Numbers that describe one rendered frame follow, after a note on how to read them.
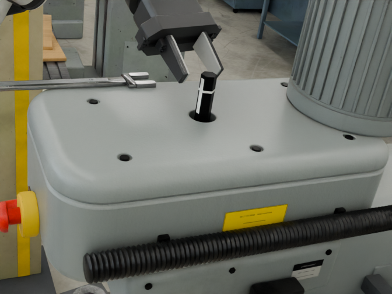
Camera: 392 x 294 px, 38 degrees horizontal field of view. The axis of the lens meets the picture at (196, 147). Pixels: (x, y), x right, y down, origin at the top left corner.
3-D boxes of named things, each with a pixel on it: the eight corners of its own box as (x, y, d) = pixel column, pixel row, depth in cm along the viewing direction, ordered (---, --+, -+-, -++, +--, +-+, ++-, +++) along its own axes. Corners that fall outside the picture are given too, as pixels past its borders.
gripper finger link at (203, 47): (221, 66, 75) (201, 30, 77) (211, 81, 77) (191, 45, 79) (231, 65, 76) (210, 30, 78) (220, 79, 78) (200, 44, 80)
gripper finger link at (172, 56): (181, 86, 74) (162, 49, 76) (192, 71, 72) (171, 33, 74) (171, 87, 73) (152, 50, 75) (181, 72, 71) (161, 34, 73)
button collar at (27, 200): (23, 248, 72) (23, 210, 69) (17, 219, 77) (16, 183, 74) (39, 245, 73) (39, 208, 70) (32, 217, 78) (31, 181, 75)
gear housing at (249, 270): (124, 338, 75) (130, 282, 70) (82, 225, 94) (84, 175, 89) (331, 291, 88) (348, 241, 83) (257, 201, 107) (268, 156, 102)
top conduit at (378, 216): (88, 291, 62) (90, 267, 60) (80, 266, 65) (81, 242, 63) (403, 233, 80) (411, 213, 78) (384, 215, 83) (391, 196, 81)
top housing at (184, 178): (54, 301, 65) (57, 187, 58) (21, 177, 86) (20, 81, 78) (373, 241, 84) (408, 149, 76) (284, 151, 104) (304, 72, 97)
